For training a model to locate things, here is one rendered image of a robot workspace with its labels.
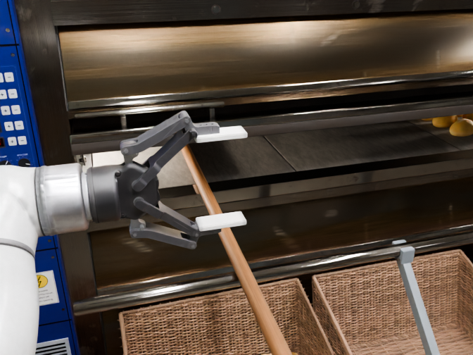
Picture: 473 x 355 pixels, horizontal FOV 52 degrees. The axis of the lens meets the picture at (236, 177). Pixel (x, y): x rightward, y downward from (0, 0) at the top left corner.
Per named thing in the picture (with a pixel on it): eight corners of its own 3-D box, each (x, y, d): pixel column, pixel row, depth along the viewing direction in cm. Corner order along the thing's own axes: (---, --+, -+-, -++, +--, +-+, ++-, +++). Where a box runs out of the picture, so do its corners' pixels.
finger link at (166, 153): (136, 182, 67) (129, 175, 67) (193, 125, 66) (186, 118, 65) (139, 194, 64) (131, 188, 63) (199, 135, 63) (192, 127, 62)
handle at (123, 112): (78, 139, 105) (78, 138, 107) (225, 125, 113) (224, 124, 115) (74, 113, 103) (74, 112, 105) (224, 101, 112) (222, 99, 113)
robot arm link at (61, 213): (50, 215, 69) (93, 209, 70) (46, 250, 61) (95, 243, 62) (39, 155, 65) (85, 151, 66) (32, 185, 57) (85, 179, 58)
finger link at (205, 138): (191, 135, 66) (191, 129, 66) (241, 130, 68) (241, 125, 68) (196, 143, 64) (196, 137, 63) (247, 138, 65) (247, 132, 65)
